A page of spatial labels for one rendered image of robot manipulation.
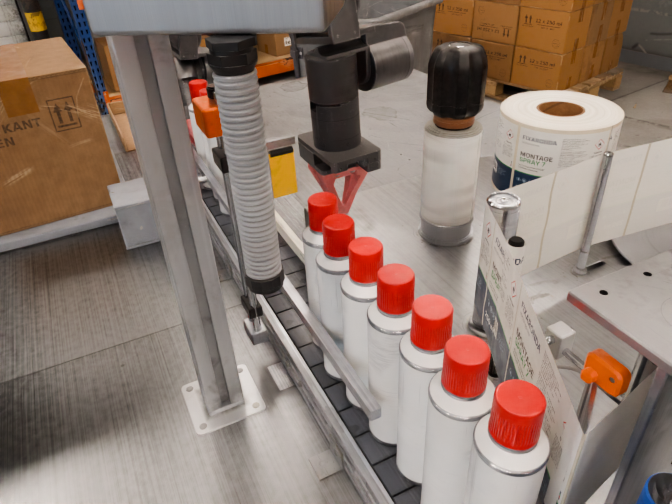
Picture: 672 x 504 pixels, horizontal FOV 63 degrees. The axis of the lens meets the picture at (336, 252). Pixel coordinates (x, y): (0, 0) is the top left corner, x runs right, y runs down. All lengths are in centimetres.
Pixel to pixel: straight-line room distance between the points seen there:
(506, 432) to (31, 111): 94
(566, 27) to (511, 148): 294
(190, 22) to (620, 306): 33
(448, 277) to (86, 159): 71
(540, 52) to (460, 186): 322
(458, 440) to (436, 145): 48
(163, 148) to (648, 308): 40
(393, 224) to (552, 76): 315
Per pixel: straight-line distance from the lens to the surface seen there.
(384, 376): 53
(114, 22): 44
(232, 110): 40
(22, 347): 93
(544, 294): 82
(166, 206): 54
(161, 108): 52
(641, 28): 535
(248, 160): 42
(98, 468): 72
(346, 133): 64
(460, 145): 81
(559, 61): 397
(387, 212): 98
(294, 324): 74
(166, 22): 42
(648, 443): 47
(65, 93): 111
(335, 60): 61
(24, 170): 114
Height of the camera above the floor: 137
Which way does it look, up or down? 34 degrees down
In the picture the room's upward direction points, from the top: 3 degrees counter-clockwise
